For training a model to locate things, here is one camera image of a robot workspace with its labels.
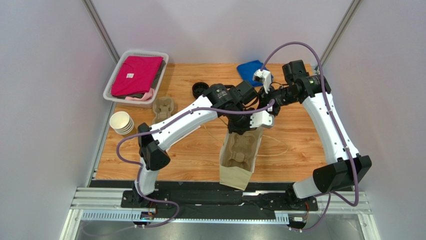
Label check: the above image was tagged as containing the stack of black lids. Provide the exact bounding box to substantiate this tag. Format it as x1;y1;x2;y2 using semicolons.
191;81;210;99

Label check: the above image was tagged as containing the stack of paper cups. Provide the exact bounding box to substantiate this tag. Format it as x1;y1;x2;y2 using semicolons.
109;111;137;138

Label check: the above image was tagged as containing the beige paper bag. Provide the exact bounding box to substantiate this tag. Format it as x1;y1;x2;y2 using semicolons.
219;127;289;191

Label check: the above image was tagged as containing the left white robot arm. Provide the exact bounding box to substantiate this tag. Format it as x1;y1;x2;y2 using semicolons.
135;82;258;196

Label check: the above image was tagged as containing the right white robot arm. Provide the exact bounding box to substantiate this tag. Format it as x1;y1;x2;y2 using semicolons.
253;60;372;199

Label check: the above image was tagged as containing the blue folded cloth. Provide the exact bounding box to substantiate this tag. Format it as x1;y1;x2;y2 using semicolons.
235;60;264;88

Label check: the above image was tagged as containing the magenta folded cloth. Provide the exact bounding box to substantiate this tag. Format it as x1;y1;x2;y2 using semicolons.
111;55;165;97

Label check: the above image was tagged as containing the white plastic basket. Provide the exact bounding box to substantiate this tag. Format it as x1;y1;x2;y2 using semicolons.
102;49;169;109

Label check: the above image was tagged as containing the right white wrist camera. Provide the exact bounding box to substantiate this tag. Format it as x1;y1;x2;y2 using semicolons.
252;69;273;94

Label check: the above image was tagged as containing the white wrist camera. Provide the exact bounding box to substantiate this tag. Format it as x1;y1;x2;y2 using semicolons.
249;110;275;129
252;69;273;94

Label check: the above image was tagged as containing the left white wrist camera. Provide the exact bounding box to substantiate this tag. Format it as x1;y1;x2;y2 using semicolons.
249;110;275;129

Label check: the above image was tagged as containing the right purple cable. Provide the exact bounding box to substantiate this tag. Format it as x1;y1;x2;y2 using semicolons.
259;41;360;233

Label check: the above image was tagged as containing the purple cable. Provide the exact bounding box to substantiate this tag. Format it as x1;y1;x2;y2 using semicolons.
115;99;276;229
259;41;360;233

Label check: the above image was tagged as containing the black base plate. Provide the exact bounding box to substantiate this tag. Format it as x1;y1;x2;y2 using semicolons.
120;181;319;220

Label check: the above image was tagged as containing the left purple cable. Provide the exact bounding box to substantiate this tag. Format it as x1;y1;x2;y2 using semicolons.
115;99;276;229

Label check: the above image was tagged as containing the aluminium frame rail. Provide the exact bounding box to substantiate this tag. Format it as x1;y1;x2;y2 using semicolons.
60;187;381;240

